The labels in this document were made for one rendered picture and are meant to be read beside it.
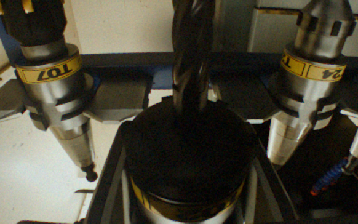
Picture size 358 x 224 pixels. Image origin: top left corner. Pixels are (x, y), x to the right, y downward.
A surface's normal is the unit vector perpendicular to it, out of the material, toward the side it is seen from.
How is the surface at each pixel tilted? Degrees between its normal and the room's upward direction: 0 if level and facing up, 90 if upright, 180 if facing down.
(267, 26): 90
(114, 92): 180
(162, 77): 90
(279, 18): 88
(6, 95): 180
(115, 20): 90
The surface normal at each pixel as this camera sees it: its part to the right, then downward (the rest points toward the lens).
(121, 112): 0.00, -0.69
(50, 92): 0.32, 0.56
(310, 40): -0.79, 0.36
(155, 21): 0.01, 0.59
